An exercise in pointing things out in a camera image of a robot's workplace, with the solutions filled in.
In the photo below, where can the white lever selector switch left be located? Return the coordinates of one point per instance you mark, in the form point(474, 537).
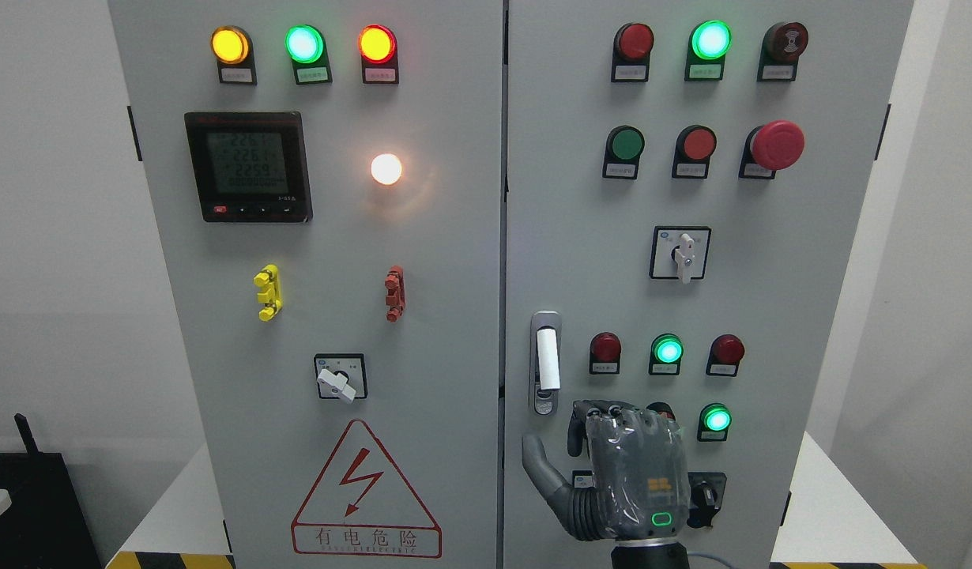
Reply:
point(341, 376)

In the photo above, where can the green indicator light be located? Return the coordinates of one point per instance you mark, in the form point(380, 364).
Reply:
point(308, 53)
point(714, 421)
point(707, 48)
point(665, 355)

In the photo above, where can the dark red buzzer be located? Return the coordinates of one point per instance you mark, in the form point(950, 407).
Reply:
point(782, 46)

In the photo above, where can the red emergency stop button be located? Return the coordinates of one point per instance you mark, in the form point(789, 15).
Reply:
point(771, 147)

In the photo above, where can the grey cabinet door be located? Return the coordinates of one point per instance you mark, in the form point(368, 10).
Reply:
point(433, 375)
point(580, 244)

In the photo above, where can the dark red indicator light left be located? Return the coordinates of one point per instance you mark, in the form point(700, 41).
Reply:
point(605, 354)

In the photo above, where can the grey left cabinet door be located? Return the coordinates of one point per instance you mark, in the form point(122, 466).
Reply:
point(433, 375)

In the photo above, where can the red terminal connector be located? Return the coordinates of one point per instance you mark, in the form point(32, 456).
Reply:
point(395, 298)

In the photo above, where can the green indicator light top right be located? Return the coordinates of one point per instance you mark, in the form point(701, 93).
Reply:
point(707, 48)

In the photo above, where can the red push button lower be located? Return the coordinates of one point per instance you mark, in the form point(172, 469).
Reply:
point(662, 409)

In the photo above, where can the black box with antenna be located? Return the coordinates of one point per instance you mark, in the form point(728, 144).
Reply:
point(35, 529)

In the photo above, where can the red push button upper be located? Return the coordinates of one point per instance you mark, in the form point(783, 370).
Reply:
point(693, 148)

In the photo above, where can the white lever selector switch upper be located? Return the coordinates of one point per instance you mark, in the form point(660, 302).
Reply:
point(679, 253)

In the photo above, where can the green indicator light lower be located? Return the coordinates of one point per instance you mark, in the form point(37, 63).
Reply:
point(714, 421)

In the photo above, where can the green indicator light top left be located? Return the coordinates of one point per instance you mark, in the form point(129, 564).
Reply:
point(308, 53)

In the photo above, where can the black digital power meter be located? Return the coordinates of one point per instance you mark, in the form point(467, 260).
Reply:
point(250, 167)

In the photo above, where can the red push button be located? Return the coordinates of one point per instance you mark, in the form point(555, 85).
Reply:
point(693, 148)
point(662, 409)

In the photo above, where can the red indicator light top right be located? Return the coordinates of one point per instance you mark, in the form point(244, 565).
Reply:
point(631, 53)

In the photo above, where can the yellow terminal connector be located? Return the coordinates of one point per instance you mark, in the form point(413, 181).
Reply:
point(268, 295)

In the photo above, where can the dark red indicator light right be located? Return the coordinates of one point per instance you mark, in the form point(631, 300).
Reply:
point(725, 356)

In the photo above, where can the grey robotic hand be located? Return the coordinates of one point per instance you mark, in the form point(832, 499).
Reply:
point(639, 468)

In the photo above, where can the red electrical hazard sticker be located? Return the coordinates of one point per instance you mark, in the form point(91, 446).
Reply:
point(361, 504)

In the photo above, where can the green push button upper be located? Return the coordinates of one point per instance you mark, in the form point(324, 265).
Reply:
point(623, 149)

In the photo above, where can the white lever selector switch lower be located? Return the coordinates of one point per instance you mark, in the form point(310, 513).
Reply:
point(584, 493)

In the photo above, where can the black knob selector switch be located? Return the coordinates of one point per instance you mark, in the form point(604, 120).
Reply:
point(707, 491)

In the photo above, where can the red lit indicator light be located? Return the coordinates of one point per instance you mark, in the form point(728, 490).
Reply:
point(378, 49)

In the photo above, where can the yellow indicator light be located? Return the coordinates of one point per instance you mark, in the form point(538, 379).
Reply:
point(234, 53)

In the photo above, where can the grey right cabinet door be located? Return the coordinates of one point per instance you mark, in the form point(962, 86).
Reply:
point(580, 244)

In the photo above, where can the green indicator light middle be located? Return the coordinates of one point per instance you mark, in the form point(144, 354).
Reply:
point(665, 355)

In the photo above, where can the silver swing door handle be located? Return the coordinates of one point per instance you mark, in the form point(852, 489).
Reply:
point(544, 378)

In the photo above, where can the white lit indicator light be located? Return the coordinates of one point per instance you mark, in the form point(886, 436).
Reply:
point(386, 169)

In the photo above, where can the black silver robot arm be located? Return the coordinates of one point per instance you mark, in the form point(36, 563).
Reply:
point(650, 553)

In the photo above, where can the dark red indicator light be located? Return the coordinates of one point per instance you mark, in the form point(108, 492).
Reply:
point(725, 356)
point(605, 354)

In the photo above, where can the white lever selector switch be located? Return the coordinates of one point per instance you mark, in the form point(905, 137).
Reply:
point(679, 253)
point(341, 376)
point(584, 493)

